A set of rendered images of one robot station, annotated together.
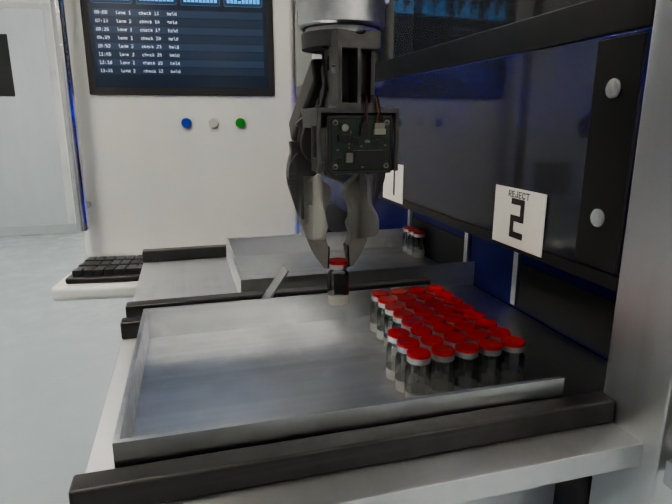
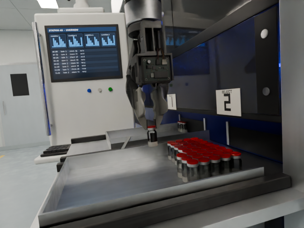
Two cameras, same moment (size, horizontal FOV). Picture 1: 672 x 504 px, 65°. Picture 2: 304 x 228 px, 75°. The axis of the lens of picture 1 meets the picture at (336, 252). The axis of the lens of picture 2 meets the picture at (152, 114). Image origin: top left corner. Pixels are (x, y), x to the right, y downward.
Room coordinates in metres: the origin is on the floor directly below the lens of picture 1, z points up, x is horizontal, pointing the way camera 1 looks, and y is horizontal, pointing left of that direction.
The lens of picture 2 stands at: (0.07, 0.00, 1.05)
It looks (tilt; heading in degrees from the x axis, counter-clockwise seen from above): 5 degrees down; 359
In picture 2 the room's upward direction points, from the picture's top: 5 degrees counter-clockwise
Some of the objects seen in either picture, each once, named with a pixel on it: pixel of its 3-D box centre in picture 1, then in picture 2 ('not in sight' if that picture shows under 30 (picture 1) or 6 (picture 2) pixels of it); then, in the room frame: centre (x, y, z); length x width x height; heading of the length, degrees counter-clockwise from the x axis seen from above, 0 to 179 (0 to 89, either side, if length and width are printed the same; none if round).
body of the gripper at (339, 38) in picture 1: (344, 106); (148, 57); (0.49, -0.01, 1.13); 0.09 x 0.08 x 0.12; 15
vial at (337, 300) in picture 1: (338, 283); (152, 136); (0.51, 0.00, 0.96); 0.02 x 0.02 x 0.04
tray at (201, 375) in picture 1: (321, 354); (147, 169); (0.47, 0.01, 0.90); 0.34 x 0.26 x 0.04; 105
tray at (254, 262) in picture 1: (339, 259); (152, 135); (0.83, 0.00, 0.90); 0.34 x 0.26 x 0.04; 106
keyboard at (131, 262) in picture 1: (175, 265); (86, 146); (1.09, 0.34, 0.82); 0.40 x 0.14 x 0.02; 99
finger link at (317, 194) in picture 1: (320, 224); (141, 109); (0.49, 0.01, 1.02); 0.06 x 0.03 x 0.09; 15
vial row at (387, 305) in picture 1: (406, 338); (185, 159); (0.49, -0.07, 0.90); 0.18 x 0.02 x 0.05; 15
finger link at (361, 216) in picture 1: (364, 222); (161, 107); (0.50, -0.03, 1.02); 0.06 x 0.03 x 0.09; 15
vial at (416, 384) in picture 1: (417, 376); (193, 173); (0.41, -0.07, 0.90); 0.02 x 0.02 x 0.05
